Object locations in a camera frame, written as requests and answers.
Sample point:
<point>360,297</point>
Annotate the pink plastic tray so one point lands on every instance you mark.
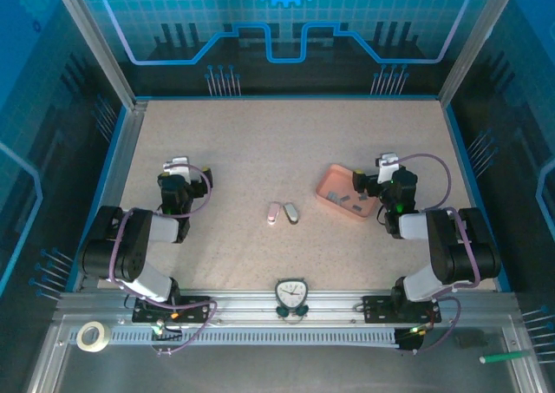
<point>336,178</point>

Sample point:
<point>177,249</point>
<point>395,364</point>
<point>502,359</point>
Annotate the grey mini stapler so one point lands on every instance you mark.
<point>291,213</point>

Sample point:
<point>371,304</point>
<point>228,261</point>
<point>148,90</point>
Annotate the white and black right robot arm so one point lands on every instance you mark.
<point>451,241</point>

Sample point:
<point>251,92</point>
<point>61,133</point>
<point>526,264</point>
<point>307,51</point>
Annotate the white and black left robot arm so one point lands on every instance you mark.
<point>130,250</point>

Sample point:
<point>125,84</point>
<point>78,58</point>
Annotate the small green alarm clock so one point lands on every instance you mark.
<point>291,293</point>

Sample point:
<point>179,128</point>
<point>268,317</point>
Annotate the white tape roll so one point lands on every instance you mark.
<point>102,338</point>

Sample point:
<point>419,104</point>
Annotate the green marker pen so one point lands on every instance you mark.
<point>507,356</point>

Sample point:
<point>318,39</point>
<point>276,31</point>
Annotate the aluminium side frame rail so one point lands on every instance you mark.
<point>117,185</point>

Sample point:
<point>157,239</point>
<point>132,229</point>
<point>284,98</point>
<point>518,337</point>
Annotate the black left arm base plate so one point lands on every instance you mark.
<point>197,306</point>

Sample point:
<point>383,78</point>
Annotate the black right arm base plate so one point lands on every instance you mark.
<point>375,308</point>

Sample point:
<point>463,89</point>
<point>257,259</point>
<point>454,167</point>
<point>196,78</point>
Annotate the aluminium mounting rail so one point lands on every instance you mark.
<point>243,302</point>

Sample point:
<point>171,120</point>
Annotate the aluminium left frame post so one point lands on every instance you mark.
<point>95,41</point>

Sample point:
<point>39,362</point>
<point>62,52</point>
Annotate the aluminium frame post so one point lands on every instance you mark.
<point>472,41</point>
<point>95,41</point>

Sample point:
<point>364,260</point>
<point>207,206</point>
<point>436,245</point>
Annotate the aluminium right frame post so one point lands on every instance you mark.
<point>472,41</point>

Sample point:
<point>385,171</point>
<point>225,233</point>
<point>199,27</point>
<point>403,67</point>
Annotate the aluminium front frame profile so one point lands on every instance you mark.
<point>524,375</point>
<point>45,362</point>

